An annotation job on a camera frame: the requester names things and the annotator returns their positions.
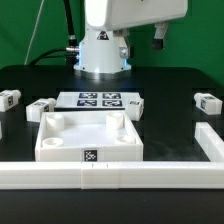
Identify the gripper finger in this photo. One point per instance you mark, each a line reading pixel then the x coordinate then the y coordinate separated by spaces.
pixel 121 36
pixel 159 37

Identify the white square table top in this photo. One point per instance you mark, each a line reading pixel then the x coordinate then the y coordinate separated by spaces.
pixel 87 136

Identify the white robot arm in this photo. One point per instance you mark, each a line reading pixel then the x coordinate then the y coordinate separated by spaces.
pixel 104 51

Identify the white marker plate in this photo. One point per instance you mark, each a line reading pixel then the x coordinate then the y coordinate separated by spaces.
pixel 96 99

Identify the white front fence rail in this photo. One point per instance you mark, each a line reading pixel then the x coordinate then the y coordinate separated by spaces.
pixel 111 175

